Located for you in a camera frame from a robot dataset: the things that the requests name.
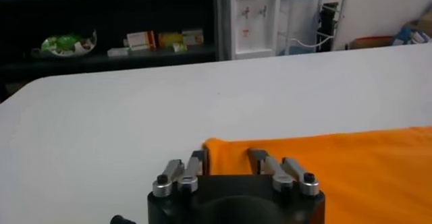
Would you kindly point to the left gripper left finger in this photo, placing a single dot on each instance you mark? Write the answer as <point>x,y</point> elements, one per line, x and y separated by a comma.
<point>175,178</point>

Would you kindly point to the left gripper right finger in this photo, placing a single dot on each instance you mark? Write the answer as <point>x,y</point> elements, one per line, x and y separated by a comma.
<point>287,174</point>

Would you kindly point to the orange t-shirt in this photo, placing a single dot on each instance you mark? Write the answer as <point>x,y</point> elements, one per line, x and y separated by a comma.
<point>364,171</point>

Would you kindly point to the large white table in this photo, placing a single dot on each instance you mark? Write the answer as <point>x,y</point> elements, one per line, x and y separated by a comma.
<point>135,110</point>

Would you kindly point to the blue water jug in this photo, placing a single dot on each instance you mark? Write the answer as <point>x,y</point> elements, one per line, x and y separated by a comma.
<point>288,50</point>

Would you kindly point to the yellow green medicine box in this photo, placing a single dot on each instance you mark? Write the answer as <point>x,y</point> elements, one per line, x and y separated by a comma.
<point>170,40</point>

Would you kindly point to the red white medicine box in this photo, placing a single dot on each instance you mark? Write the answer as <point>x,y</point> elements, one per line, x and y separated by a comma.
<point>140,40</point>

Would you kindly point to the pale green medicine box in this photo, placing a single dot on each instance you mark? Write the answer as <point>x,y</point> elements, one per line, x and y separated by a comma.
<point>193,36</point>

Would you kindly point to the open cardboard box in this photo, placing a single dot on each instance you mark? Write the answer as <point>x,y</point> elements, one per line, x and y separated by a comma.
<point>371,42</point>

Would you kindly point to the white water dispenser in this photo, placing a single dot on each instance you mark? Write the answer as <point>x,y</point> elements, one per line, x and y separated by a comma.
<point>256,19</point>

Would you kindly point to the green and white bowl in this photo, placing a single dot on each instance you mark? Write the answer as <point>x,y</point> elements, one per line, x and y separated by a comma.
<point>65,45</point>

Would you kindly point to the black shelving unit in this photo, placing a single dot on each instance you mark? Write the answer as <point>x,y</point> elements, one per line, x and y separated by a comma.
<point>111,13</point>

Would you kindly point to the blue shopping bag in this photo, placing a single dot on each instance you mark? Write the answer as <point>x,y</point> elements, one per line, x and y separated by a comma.
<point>410,36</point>

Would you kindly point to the large brown cardboard box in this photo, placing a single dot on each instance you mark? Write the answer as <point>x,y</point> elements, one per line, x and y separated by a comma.
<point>427,23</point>

